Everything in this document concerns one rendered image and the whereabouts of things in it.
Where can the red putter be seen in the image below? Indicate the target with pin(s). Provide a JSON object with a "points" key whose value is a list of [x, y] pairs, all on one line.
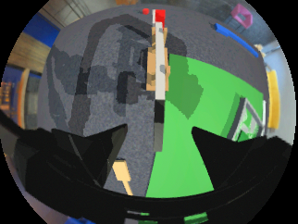
{"points": [[159, 102]]}

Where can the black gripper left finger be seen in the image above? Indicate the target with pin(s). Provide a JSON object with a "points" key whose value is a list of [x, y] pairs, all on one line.
{"points": [[97, 153]]}

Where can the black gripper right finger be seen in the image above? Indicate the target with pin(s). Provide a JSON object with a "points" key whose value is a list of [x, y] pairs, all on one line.
{"points": [[221, 155]]}

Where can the green flat mat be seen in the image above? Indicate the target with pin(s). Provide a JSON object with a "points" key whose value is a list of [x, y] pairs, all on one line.
{"points": [[198, 95]]}

